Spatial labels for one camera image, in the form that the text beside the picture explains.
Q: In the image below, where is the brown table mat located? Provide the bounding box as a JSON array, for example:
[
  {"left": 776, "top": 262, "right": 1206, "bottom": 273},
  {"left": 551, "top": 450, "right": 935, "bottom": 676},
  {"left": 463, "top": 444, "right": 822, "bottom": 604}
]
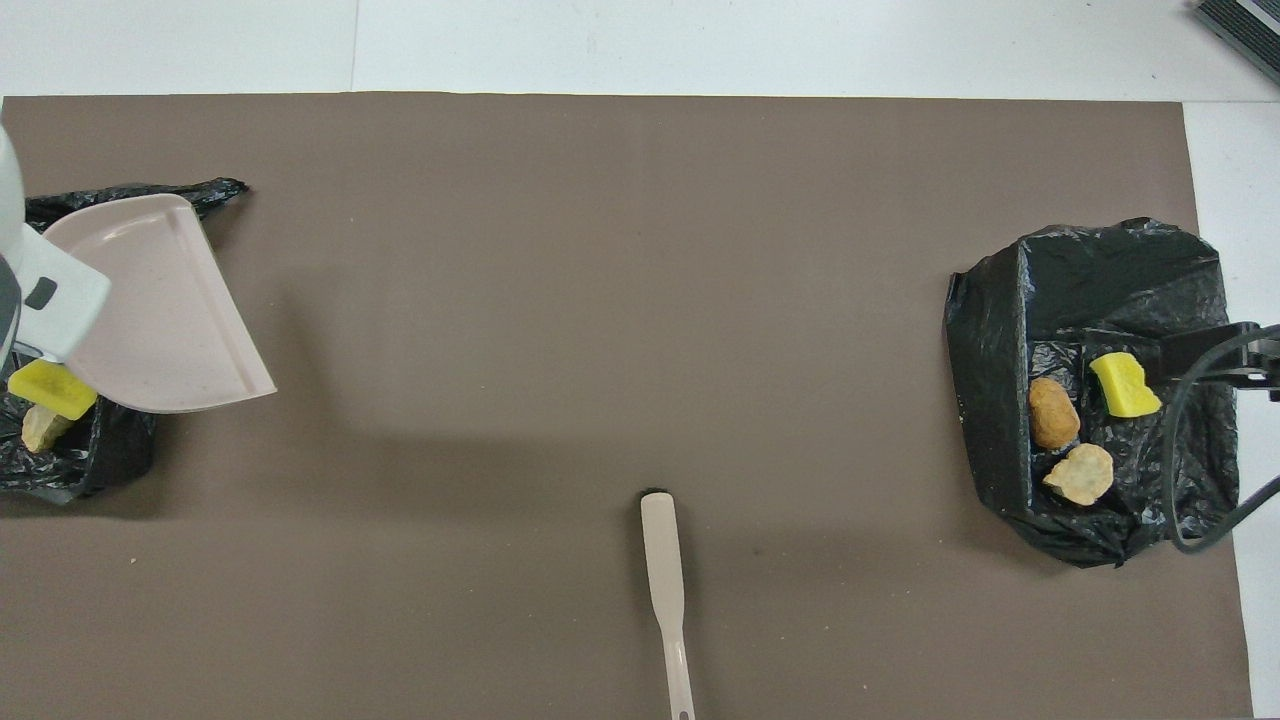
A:
[{"left": 0, "top": 93, "right": 1256, "bottom": 720}]

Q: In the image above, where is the brown oval bread roll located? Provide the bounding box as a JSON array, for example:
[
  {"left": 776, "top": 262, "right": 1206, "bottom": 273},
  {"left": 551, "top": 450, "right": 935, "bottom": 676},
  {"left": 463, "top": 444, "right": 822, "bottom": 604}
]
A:
[{"left": 1028, "top": 377, "right": 1082, "bottom": 451}]

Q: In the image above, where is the beige hand brush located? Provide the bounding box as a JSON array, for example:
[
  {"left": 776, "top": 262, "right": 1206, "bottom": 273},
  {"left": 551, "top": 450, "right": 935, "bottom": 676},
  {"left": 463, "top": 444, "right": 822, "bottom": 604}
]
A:
[{"left": 640, "top": 490, "right": 698, "bottom": 720}]

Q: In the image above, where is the yellow sponge with green back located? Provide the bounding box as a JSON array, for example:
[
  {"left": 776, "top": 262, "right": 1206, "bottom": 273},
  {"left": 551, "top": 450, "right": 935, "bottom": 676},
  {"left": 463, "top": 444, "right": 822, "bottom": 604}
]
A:
[{"left": 1088, "top": 352, "right": 1164, "bottom": 419}]

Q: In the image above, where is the grey ribbed device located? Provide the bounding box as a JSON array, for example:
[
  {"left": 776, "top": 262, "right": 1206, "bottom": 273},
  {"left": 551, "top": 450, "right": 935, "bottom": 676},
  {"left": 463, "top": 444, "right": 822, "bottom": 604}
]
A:
[{"left": 1195, "top": 0, "right": 1280, "bottom": 84}]

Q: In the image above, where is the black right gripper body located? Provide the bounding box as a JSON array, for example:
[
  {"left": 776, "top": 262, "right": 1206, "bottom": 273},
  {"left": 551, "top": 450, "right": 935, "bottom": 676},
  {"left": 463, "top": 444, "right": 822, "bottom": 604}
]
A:
[{"left": 1240, "top": 325, "right": 1280, "bottom": 401}]

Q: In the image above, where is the large yellow sponge piece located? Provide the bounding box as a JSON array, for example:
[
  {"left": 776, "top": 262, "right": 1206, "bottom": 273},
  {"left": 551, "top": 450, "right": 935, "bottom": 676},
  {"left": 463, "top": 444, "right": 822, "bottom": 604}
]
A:
[{"left": 8, "top": 360, "right": 99, "bottom": 421}]

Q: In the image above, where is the black bag-lined bin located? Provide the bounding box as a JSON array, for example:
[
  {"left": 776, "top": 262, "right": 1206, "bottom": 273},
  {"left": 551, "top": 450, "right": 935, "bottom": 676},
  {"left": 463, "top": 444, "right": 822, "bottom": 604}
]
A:
[
  {"left": 0, "top": 178, "right": 249, "bottom": 504},
  {"left": 943, "top": 217, "right": 1241, "bottom": 569}
]

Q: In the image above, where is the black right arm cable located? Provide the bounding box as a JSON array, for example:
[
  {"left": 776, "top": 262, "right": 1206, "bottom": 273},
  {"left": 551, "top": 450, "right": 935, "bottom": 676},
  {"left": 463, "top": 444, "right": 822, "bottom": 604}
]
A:
[{"left": 1168, "top": 325, "right": 1280, "bottom": 554}]

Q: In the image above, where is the beige plastic dustpan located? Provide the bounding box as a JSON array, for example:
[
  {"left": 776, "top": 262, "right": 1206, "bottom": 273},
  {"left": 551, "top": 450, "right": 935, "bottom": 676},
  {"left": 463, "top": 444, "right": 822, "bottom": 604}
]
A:
[{"left": 43, "top": 193, "right": 278, "bottom": 414}]

